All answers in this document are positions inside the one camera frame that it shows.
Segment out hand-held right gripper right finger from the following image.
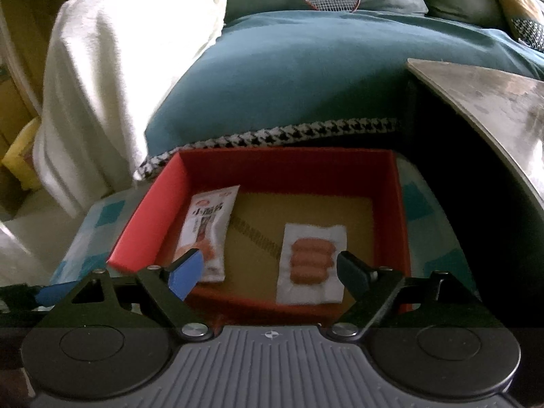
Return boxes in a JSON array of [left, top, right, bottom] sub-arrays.
[[331, 250, 496, 341]]

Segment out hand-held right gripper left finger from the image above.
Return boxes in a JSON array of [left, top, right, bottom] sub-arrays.
[[42, 247, 213, 341]]

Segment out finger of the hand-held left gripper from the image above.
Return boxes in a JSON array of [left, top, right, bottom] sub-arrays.
[[0, 283, 58, 313]]

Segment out white sausage packet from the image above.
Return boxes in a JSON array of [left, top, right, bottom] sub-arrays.
[[276, 223, 348, 305]]

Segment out white orange snack packet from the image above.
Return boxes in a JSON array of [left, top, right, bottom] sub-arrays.
[[172, 185, 241, 283]]

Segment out red cardboard box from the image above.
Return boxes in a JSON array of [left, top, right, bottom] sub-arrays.
[[106, 148, 413, 328]]

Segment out blue white checkered cloth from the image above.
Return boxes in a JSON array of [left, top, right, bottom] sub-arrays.
[[49, 155, 483, 311]]

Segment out yellow plastic object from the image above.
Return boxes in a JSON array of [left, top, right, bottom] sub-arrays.
[[0, 117, 43, 192]]

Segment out teal blanket with houndstooth trim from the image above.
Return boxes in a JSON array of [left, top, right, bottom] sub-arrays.
[[134, 8, 544, 181]]

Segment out white blanket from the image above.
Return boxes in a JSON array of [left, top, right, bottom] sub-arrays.
[[33, 0, 228, 217]]

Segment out dark wooden side table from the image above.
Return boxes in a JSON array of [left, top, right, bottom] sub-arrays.
[[407, 57, 544, 213]]

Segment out yellow patterned cushion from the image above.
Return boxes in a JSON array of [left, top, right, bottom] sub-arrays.
[[489, 0, 544, 52]]

